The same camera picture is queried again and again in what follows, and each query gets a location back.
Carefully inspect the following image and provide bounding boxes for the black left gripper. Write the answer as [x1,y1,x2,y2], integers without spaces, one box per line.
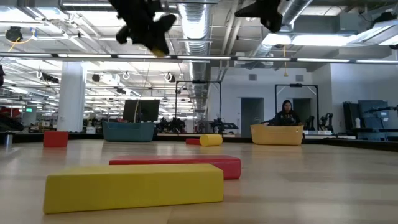
[108,0,177,56]

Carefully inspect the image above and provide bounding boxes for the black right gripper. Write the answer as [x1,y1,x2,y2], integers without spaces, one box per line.
[234,0,284,34]

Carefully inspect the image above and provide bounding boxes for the yellow cylinder block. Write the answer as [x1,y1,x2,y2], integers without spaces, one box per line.
[199,134,224,147]

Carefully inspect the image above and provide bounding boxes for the long red block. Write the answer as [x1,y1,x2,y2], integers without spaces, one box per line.
[108,155,243,180]

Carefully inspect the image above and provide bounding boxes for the red cube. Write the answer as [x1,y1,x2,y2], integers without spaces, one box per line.
[43,131,70,149]

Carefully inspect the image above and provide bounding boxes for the long yellow block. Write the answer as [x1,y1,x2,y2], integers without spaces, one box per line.
[42,164,224,215]

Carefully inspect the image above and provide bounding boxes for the black monitor on stand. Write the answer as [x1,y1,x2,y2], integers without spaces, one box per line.
[122,99,161,123]

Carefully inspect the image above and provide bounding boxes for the long LED light bar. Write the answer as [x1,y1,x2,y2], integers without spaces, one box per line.
[0,52,398,65]

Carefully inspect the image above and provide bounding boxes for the black background robot arms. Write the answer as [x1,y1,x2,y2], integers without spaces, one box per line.
[208,116,239,135]
[304,112,335,131]
[157,116,187,134]

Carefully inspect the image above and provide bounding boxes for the dark teal plastic bin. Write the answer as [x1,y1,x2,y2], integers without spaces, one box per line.
[102,120,155,143]

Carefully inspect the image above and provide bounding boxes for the grey door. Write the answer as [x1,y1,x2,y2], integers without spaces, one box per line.
[240,97,265,138]

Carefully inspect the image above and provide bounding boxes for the person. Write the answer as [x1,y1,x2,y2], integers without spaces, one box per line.
[267,99,304,127]

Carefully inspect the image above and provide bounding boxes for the white building column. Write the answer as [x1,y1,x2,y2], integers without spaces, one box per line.
[56,60,87,133]

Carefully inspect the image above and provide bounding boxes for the yellow plastic bin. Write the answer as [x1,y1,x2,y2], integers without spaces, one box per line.
[250,124,305,146]

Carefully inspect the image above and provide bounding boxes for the grey equipment cabinet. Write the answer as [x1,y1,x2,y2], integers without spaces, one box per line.
[343,99,398,141]

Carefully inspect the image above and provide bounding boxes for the silver slanted ventilation duct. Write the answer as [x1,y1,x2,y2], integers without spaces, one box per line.
[245,0,315,68]

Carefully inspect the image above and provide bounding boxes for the silver round ventilation duct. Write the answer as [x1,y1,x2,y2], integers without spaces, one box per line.
[177,2,214,111]

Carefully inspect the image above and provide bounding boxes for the yellow hanging cord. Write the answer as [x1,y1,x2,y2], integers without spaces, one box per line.
[282,45,289,78]

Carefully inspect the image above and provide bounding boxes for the black gantry frame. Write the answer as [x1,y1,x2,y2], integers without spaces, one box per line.
[274,83,320,125]
[174,80,223,135]

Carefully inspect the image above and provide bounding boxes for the black aluminium table frame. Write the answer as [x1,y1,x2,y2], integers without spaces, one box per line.
[0,132,398,152]

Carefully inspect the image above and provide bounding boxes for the black ceiling cord reel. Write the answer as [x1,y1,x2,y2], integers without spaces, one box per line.
[4,26,35,44]

